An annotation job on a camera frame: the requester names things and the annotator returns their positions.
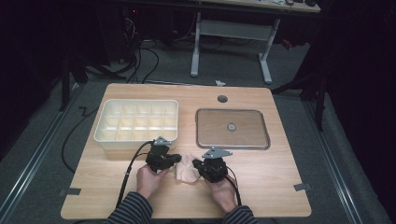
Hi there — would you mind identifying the black metal stand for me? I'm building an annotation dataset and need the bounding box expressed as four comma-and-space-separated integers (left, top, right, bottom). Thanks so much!
270, 71, 331, 132
59, 55, 90, 112

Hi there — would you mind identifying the grey tape piece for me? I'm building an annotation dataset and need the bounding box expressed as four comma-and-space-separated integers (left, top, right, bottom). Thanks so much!
59, 187, 82, 197
293, 182, 312, 192

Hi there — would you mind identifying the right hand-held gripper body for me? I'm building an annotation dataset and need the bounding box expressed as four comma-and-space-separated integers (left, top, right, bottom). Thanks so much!
200, 147, 233, 184

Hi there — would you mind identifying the black floor cable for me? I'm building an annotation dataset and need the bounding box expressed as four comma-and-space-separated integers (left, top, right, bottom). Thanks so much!
61, 105, 99, 175

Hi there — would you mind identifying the person's left hand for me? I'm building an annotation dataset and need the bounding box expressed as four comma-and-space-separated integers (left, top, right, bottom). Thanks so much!
135, 163, 171, 200

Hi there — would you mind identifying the rectangular metal tray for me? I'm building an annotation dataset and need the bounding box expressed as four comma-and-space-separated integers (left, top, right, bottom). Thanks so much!
195, 107, 271, 150

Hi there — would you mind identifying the left hand-held gripper black cable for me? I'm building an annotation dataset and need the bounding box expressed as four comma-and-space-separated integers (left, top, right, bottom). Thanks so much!
115, 140, 156, 209

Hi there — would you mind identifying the person's right hand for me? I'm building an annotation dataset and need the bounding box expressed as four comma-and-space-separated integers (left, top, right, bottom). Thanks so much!
205, 176, 239, 215

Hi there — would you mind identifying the pale pink cloth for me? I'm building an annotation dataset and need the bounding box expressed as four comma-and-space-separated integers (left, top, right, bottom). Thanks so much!
176, 152, 202, 184

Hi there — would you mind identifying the desk with white metal legs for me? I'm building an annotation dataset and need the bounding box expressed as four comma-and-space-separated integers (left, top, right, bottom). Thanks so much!
190, 0, 321, 85

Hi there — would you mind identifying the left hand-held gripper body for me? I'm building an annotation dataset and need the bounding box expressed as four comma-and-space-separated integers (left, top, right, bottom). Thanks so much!
145, 135, 176, 173

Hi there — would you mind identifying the black cable bundle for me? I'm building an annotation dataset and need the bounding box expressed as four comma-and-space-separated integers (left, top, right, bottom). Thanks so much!
120, 17, 161, 84

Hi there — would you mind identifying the white compartment storage box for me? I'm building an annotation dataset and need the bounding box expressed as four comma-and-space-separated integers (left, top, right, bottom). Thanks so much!
93, 98, 179, 152

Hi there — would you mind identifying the hand-held gripper black cable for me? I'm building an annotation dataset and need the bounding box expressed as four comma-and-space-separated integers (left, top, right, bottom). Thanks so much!
224, 166, 243, 207
115, 140, 156, 209

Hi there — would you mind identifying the right hand-held gripper black cable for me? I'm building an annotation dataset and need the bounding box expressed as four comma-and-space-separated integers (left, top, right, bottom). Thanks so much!
224, 166, 243, 207

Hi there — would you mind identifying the metal floor rail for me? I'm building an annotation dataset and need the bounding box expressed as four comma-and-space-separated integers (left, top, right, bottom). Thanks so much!
303, 101, 363, 224
0, 83, 82, 216

